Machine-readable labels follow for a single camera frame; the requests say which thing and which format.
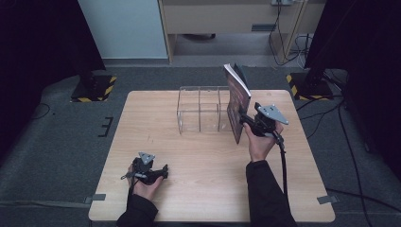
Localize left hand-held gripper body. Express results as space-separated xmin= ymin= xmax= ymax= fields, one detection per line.
xmin=131 ymin=151 xmax=157 ymax=185

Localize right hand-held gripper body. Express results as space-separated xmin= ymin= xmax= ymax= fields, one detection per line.
xmin=252 ymin=102 xmax=289 ymax=137

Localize purple glossy magazine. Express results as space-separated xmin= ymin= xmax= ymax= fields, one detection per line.
xmin=222 ymin=62 xmax=253 ymax=145

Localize clear acrylic file organizer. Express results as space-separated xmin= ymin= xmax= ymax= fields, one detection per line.
xmin=176 ymin=85 xmax=235 ymax=135

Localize person's left hand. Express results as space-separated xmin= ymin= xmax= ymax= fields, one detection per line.
xmin=127 ymin=165 xmax=165 ymax=201

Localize person's right hand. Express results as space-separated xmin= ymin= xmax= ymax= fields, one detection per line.
xmin=243 ymin=122 xmax=284 ymax=163

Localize black striped stand base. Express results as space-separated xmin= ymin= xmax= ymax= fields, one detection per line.
xmin=286 ymin=72 xmax=335 ymax=102
xmin=70 ymin=74 xmax=118 ymax=103

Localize black tape floor mark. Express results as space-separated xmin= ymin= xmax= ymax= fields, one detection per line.
xmin=97 ymin=116 xmax=114 ymax=138

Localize light wooden cabinet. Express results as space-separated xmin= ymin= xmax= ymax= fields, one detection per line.
xmin=157 ymin=0 xmax=327 ymax=64

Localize black curtain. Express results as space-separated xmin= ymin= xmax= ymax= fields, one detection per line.
xmin=304 ymin=0 xmax=401 ymax=181
xmin=0 ymin=0 xmax=107 ymax=159

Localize white cabinet panel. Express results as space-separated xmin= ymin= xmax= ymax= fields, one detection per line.
xmin=78 ymin=0 xmax=168 ymax=60

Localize left hand-held gripper cable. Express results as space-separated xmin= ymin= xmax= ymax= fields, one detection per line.
xmin=120 ymin=173 xmax=140 ymax=198

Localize hand-held gripper cable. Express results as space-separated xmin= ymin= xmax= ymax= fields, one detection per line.
xmin=271 ymin=131 xmax=290 ymax=204
xmin=120 ymin=173 xmax=140 ymax=198

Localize right hand-held gripper cable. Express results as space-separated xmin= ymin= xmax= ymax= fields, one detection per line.
xmin=271 ymin=131 xmax=290 ymax=204

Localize black hanging cables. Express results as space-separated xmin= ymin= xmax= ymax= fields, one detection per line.
xmin=268 ymin=0 xmax=314 ymax=68

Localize thin black floor cable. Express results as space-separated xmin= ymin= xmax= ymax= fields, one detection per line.
xmin=30 ymin=103 xmax=51 ymax=121

